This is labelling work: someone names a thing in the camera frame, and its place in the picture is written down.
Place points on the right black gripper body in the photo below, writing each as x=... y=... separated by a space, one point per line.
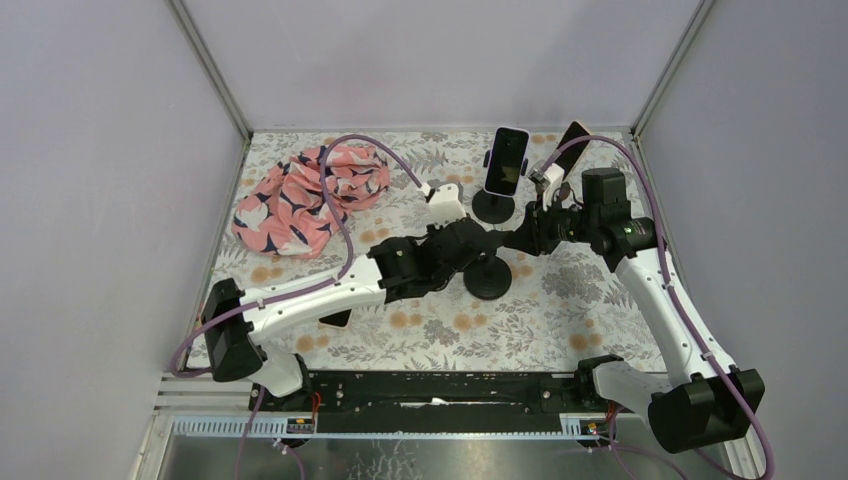
x=554 y=226

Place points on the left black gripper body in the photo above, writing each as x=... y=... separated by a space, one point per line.
x=468 y=238

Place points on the black phone stand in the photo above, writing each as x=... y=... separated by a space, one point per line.
x=494 y=202
x=489 y=278

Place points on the phone with beige case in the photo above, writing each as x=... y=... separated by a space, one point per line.
x=568 y=158

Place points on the phone with purple case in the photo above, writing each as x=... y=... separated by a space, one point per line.
x=506 y=161

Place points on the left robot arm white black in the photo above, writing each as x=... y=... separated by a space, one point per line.
x=240 y=326

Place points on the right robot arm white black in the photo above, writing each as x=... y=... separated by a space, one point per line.
x=704 y=399

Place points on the phone with cream case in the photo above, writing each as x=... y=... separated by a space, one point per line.
x=339 y=319

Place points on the floral patterned table mat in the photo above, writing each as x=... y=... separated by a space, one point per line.
x=560 y=308

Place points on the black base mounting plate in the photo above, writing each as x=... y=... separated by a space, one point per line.
x=419 y=402

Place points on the pink floral crumpled cloth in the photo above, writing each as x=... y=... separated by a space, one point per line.
x=286 y=214

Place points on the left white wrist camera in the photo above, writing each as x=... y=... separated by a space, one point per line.
x=444 y=202

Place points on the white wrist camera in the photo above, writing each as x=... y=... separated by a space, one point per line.
x=444 y=202
x=548 y=182

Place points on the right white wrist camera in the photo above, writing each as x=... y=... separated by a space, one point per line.
x=548 y=182

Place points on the aluminium frame rail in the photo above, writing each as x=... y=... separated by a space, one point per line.
x=203 y=407

